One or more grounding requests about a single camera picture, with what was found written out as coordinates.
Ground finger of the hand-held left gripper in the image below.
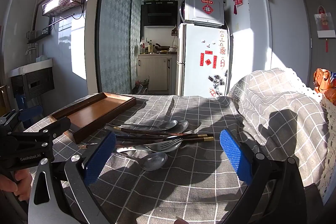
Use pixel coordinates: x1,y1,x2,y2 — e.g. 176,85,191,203
16,105,44,123
39,117,72,145

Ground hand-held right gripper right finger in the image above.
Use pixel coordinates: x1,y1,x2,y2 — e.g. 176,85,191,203
219,128,307,224

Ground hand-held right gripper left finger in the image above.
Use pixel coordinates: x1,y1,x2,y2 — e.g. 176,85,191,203
28,132,117,224

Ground dark wooden chopstick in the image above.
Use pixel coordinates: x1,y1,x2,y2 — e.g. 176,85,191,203
104,124,196,136
115,134,208,142
106,127,214,137
115,136,214,148

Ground brown wooden tray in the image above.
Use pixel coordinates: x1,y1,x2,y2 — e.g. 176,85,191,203
49,92,137,144

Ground metal spoon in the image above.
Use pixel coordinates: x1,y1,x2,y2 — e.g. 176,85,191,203
112,152,168,171
168,120,190,135
105,120,179,131

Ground metal fork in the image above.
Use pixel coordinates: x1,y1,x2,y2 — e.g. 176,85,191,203
115,138,183,149

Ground person's left hand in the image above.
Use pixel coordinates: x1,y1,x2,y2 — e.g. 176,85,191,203
0,169,32,197

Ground black sink cabinet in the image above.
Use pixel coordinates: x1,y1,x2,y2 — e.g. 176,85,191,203
10,68,55,102

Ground white sink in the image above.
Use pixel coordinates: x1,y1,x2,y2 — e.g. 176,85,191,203
8,58,54,78

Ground metal faucet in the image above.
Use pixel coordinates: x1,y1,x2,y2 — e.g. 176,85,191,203
25,43,39,62

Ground grey checked cover cloth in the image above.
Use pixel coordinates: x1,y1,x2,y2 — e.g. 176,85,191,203
227,68,328,188

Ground grey checked tablecloth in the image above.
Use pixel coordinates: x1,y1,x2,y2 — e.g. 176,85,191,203
24,95,305,224

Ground plastic bags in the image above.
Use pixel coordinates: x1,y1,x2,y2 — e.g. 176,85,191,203
133,76,151,95

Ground white refrigerator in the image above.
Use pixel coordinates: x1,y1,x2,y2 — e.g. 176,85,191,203
175,23,234,98

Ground white kitchen cabinet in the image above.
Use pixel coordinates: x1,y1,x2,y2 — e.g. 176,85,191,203
137,54,177,91

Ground patterned glass sliding door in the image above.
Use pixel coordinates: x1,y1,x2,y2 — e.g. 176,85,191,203
95,0,143,95

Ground orange snack bag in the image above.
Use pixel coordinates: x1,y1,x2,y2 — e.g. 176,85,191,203
313,68,336,105

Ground black wok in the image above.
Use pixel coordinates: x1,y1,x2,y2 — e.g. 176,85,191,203
154,43,171,52

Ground silver microwave oven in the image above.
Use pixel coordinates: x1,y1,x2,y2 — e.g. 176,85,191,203
183,0,225,27

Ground black range hood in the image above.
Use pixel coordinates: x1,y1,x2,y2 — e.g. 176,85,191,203
141,0,178,27

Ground black refrigerator cable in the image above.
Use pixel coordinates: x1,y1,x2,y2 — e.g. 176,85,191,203
229,28,235,94

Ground black wire wall shelf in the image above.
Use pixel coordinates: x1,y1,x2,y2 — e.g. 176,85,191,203
41,0,88,18

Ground wall calendar poster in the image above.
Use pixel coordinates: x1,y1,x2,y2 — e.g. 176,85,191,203
314,5,336,53

